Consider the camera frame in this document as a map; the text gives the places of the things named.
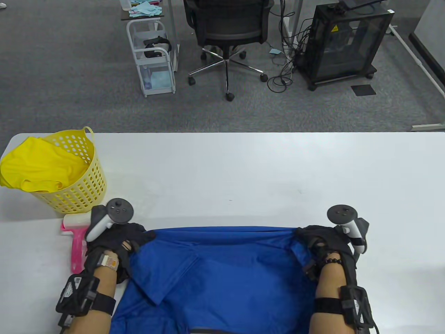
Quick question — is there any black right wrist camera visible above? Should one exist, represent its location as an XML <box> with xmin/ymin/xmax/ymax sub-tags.
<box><xmin>314</xmin><ymin>285</ymin><xmax>375</xmax><ymax>331</ymax></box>

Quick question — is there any person's left forearm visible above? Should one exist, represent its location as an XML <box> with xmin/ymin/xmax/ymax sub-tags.
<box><xmin>64</xmin><ymin>250</ymin><xmax>120</xmax><ymax>334</ymax></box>

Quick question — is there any white wristwatch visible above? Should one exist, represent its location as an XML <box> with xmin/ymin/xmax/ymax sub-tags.
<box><xmin>98</xmin><ymin>254</ymin><xmax>119</xmax><ymax>271</ymax></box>

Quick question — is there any white rolling cart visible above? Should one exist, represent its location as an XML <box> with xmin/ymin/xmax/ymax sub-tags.
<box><xmin>126</xmin><ymin>19</ymin><xmax>176</xmax><ymax>98</ymax></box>

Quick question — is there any pink lint roller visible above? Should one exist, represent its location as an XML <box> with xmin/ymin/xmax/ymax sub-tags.
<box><xmin>60</xmin><ymin>213</ymin><xmax>91</xmax><ymax>274</ymax></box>

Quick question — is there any pile of light blue cloths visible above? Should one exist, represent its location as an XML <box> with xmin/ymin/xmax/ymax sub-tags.
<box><xmin>129</xmin><ymin>0</ymin><xmax>164</xmax><ymax>17</ymax></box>

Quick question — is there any black headset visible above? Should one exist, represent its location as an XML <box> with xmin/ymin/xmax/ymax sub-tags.
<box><xmin>144</xmin><ymin>36</ymin><xmax>172</xmax><ymax>58</ymax></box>

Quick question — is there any black office chair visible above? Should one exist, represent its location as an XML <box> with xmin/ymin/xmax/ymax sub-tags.
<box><xmin>183</xmin><ymin>0</ymin><xmax>275</xmax><ymax>102</ymax></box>

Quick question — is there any light blue packet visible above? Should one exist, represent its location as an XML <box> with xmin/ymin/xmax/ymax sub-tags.
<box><xmin>144</xmin><ymin>71</ymin><xmax>172</xmax><ymax>89</ymax></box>

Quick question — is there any black cabinet on wheels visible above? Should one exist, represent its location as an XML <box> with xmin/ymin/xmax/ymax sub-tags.
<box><xmin>296</xmin><ymin>3</ymin><xmax>395</xmax><ymax>92</ymax></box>

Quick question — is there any white desk frame rail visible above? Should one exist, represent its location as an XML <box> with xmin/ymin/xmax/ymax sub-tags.
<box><xmin>388</xmin><ymin>24</ymin><xmax>445</xmax><ymax>100</ymax></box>

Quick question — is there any person's right hand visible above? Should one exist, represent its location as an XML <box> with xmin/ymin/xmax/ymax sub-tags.
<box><xmin>295</xmin><ymin>225</ymin><xmax>358</xmax><ymax>282</ymax></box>

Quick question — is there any person's left hand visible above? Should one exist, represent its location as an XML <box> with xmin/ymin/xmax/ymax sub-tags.
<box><xmin>83</xmin><ymin>223</ymin><xmax>156</xmax><ymax>284</ymax></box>

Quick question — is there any person's right forearm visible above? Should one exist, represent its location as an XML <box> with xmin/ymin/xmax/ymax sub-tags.
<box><xmin>308</xmin><ymin>256</ymin><xmax>355</xmax><ymax>334</ymax></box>

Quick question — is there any blue t-shirt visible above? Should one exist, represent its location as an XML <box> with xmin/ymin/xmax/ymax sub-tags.
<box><xmin>110</xmin><ymin>226</ymin><xmax>318</xmax><ymax>334</ymax></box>

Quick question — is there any tangle of black cables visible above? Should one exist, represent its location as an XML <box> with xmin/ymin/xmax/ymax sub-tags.
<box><xmin>268</xmin><ymin>0</ymin><xmax>313</xmax><ymax>94</ymax></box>

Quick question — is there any white desk leg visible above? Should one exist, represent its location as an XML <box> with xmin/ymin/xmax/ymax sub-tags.
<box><xmin>282</xmin><ymin>0</ymin><xmax>303</xmax><ymax>58</ymax></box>
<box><xmin>167</xmin><ymin>0</ymin><xmax>181</xmax><ymax>72</ymax></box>

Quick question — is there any black floor plate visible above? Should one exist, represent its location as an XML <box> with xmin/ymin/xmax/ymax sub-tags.
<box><xmin>350</xmin><ymin>84</ymin><xmax>377</xmax><ymax>96</ymax></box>

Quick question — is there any yellow perforated plastic basket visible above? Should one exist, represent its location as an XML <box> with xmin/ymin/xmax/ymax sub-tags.
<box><xmin>30</xmin><ymin>127</ymin><xmax>107</xmax><ymax>217</ymax></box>

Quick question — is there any yellow t-shirt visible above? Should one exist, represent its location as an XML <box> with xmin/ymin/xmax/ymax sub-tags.
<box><xmin>0</xmin><ymin>136</ymin><xmax>91</xmax><ymax>192</ymax></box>

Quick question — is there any grey left hand controller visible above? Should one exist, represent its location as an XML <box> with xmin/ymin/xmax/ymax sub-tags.
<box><xmin>85</xmin><ymin>198</ymin><xmax>134</xmax><ymax>243</ymax></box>

